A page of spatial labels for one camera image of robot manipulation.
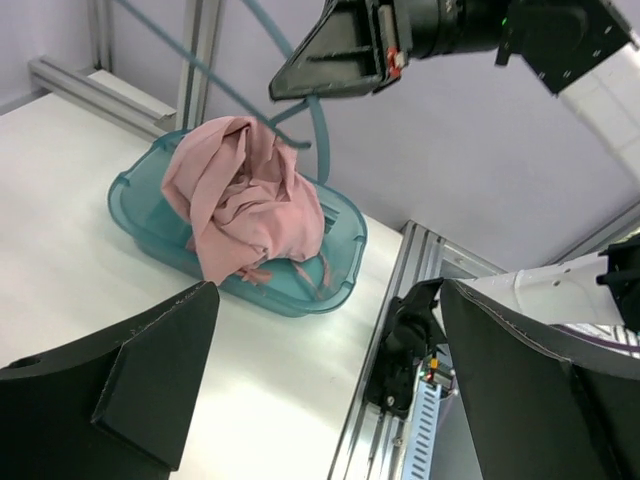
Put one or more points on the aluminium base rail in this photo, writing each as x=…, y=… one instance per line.
x=407, y=346

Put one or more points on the pink trousers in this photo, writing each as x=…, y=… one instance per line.
x=237, y=185

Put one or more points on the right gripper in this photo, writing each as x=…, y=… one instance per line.
x=339, y=57

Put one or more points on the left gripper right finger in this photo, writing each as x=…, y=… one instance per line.
x=540, y=403

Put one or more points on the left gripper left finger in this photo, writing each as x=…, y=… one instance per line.
x=116, y=404

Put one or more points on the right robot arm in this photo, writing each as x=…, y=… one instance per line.
x=508, y=128

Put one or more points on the slotted cable duct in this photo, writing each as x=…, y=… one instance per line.
x=422, y=433

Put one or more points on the teal plastic basin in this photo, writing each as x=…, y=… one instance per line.
x=317, y=286

